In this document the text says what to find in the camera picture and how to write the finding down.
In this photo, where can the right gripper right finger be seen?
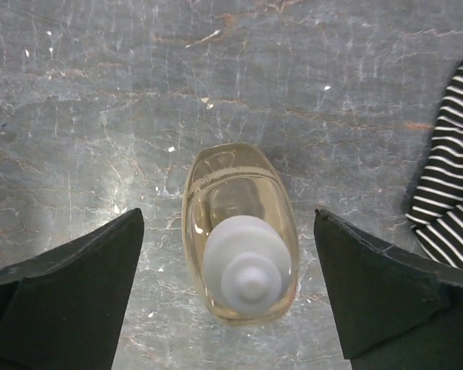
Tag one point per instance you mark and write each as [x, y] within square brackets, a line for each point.
[393, 309]

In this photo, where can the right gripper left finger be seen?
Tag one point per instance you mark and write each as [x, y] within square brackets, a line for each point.
[64, 308]

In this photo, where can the striped shirt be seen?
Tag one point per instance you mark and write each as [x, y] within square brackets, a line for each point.
[436, 208]

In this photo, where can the clear bottle white cap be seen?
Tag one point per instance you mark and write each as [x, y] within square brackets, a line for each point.
[239, 235]

